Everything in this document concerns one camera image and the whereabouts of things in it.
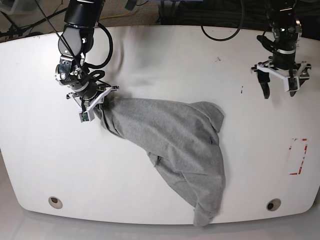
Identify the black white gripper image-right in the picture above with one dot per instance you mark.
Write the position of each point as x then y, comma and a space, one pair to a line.
282, 63

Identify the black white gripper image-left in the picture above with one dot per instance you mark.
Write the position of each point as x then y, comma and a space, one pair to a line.
88, 89

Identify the grey T-shirt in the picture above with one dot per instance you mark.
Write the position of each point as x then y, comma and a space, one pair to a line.
182, 142

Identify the red tape marking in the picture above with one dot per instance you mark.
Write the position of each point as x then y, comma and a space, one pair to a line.
296, 156

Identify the left table grommet hole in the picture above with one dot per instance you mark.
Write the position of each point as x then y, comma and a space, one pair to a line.
55, 202

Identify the table grommet hole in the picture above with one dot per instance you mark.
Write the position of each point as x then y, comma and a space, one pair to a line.
55, 202
273, 205

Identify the right table grommet hole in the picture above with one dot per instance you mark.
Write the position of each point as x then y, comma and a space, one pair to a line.
273, 205

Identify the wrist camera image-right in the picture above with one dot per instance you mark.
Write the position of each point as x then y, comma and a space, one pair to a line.
294, 84

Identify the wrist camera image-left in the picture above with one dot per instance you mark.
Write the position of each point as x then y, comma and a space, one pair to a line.
87, 116

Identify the black arm cable image-left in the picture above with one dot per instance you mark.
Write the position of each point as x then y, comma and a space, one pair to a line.
99, 58

